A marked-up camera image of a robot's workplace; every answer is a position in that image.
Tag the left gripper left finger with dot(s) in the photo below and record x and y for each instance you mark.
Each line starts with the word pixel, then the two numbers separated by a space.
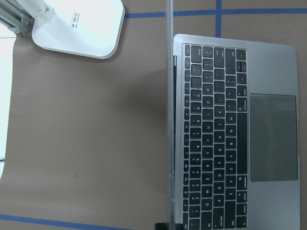
pixel 161 226

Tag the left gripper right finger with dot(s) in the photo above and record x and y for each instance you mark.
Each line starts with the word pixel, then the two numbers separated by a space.
pixel 178 226

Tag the grey laptop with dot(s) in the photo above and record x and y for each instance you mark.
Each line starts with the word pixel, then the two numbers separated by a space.
pixel 234 158

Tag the white desk lamp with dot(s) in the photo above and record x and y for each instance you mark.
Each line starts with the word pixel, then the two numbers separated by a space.
pixel 89 28

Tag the aluminium frame post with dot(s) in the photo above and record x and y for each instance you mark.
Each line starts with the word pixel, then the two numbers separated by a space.
pixel 15 17

